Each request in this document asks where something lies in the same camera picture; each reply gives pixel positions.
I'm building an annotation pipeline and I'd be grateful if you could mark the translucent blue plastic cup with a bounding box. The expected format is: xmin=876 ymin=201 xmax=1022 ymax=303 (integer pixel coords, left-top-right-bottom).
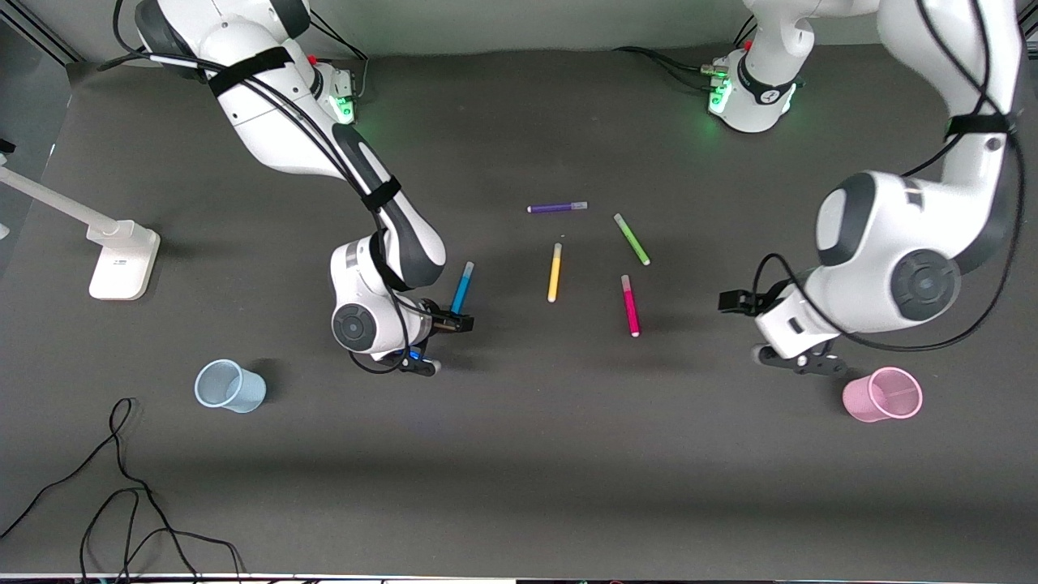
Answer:
xmin=195 ymin=359 xmax=268 ymax=414

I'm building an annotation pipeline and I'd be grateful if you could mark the green marker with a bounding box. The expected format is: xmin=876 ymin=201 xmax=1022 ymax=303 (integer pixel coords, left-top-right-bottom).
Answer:
xmin=613 ymin=213 xmax=651 ymax=267

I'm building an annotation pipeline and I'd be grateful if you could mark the blue marker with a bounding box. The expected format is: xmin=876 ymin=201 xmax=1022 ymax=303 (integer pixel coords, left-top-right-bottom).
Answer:
xmin=450 ymin=261 xmax=476 ymax=317

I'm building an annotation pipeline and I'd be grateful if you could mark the translucent pink plastic cup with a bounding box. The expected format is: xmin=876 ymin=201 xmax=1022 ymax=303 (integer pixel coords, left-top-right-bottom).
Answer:
xmin=842 ymin=367 xmax=924 ymax=423

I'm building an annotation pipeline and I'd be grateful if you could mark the black left arm base cable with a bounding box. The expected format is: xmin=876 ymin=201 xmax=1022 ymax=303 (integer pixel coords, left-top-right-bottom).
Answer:
xmin=612 ymin=16 xmax=759 ymax=92

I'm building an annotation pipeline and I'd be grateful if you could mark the pink marker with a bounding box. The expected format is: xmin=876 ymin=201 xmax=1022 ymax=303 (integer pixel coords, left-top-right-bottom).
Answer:
xmin=620 ymin=274 xmax=641 ymax=338

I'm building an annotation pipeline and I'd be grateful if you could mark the black right arm base cable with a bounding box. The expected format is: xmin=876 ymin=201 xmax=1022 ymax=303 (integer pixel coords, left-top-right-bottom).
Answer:
xmin=308 ymin=12 xmax=371 ymax=102

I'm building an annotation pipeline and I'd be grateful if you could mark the black frame bar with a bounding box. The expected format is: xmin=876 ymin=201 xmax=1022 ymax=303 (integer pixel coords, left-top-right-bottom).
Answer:
xmin=0 ymin=6 xmax=84 ymax=67

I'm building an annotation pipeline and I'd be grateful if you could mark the black arm base cable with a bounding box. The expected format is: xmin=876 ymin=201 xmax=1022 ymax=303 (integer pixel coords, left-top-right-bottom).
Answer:
xmin=612 ymin=16 xmax=759 ymax=92
xmin=308 ymin=12 xmax=371 ymax=102

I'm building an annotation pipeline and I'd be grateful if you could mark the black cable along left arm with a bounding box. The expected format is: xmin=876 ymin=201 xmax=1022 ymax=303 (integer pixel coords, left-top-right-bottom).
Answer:
xmin=752 ymin=0 xmax=1027 ymax=354

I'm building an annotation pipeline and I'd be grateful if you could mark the black cable along right arm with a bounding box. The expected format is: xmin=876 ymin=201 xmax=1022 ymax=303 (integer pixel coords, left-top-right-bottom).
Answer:
xmin=97 ymin=0 xmax=443 ymax=376

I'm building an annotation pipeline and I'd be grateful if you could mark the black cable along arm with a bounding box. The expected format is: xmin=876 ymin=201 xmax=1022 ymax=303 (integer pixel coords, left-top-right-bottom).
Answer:
xmin=97 ymin=0 xmax=443 ymax=376
xmin=752 ymin=0 xmax=1027 ymax=354

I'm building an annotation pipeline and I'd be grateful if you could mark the loose black cable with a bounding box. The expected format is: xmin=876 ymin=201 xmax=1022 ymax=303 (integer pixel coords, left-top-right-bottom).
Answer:
xmin=0 ymin=397 xmax=246 ymax=584

